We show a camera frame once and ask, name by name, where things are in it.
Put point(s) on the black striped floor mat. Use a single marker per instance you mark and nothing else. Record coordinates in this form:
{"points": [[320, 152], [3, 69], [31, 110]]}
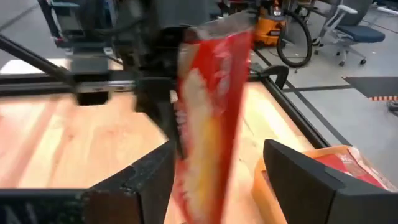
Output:
{"points": [[373, 85]]}

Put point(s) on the black frame corner bracket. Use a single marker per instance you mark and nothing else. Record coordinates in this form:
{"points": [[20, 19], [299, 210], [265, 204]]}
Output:
{"points": [[278, 74]]}

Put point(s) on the small black floor box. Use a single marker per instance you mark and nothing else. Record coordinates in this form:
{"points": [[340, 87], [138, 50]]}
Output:
{"points": [[393, 107]]}

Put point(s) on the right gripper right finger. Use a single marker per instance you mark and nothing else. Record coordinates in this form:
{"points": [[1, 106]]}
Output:
{"points": [[311, 199]]}

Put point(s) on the black aluminium table frame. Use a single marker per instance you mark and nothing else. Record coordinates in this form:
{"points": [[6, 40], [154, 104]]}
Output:
{"points": [[31, 85]]}

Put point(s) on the blue white office chair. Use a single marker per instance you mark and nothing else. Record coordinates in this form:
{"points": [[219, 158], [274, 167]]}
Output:
{"points": [[360, 33]]}

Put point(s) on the red Orville popcorn bag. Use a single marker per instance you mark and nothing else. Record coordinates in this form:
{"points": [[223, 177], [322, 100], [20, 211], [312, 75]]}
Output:
{"points": [[214, 124], [348, 166]]}

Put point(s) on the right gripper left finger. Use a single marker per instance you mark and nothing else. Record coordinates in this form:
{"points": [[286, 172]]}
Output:
{"points": [[124, 202]]}

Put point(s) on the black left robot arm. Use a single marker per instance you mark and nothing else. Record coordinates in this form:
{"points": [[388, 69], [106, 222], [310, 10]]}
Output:
{"points": [[155, 46]]}

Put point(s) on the orange plastic basket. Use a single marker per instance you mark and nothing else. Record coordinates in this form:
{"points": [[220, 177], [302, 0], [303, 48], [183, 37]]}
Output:
{"points": [[264, 193]]}

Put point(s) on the orange shop vacuum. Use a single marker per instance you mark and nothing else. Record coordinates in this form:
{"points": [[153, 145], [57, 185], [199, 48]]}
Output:
{"points": [[267, 29]]}

